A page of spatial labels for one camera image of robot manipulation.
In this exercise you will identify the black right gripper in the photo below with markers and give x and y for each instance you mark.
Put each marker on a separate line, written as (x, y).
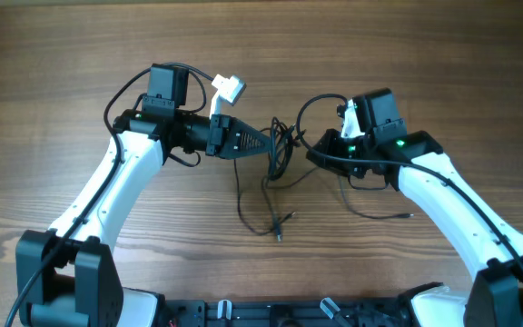
(334, 164)

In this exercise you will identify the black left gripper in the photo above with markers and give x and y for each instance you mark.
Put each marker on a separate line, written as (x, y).
(225, 143)

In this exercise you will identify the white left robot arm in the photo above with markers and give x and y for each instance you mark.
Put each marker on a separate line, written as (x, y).
(66, 275)

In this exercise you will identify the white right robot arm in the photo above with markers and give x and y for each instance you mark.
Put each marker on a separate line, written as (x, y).
(374, 138)

